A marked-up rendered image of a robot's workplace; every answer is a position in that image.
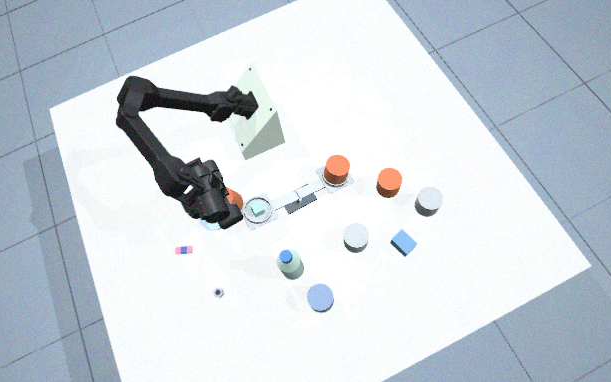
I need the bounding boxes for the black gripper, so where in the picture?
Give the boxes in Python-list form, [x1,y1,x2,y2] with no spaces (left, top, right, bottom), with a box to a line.
[202,159,243,230]

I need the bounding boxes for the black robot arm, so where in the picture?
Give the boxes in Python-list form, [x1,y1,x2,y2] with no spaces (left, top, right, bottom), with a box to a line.
[116,75,259,224]

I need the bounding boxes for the blue-grey cylinder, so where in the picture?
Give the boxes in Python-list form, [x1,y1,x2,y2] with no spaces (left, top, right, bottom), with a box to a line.
[307,284,334,313]

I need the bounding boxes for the white balance scale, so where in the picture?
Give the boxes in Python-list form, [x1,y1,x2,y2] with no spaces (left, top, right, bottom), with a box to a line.
[241,165,355,231]

